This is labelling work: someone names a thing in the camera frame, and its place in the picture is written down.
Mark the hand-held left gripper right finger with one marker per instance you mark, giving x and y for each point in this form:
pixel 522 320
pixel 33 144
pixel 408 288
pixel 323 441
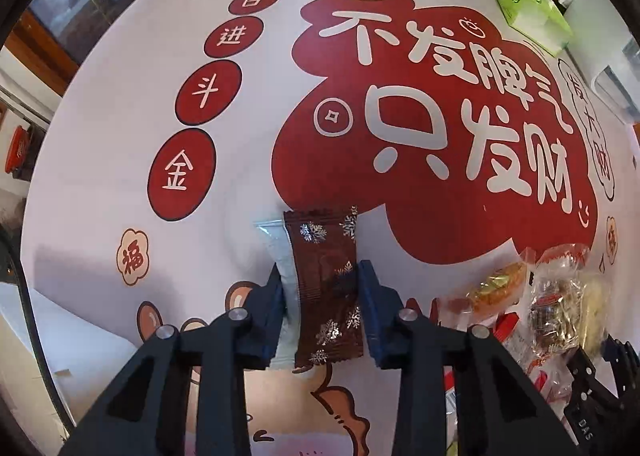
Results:
pixel 372 316

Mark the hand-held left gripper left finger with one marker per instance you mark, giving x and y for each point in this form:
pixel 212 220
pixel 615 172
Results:
pixel 272 316

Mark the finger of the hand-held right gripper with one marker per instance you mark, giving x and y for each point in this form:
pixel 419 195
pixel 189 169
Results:
pixel 620 351

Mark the brown snowflake snack packet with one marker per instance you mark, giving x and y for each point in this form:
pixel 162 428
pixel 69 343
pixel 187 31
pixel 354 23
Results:
pixel 320 276

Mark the pale blue snack packet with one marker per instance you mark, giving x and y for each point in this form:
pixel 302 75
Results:
pixel 275 241

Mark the red and white cookie packet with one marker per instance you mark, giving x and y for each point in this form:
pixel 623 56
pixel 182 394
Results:
pixel 505 326

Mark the pale yellow snack packet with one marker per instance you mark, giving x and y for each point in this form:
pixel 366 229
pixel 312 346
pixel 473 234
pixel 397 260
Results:
pixel 597 311

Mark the clear nut bar packet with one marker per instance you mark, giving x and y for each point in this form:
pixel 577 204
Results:
pixel 555 316

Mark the red and white printed tablecloth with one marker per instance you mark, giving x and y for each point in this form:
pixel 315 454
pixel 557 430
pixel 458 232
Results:
pixel 425 216

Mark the yellow pastry packet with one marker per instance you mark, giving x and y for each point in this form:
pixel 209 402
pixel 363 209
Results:
pixel 495 291

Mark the red object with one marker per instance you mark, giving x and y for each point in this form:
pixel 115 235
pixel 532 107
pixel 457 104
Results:
pixel 17 148

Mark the white plastic container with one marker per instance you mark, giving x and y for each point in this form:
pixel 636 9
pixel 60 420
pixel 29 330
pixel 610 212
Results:
pixel 600 45

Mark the green tissue pack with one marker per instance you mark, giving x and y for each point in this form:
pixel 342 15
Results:
pixel 530 10

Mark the wooden framed glass cabinet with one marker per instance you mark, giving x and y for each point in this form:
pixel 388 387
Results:
pixel 95 0

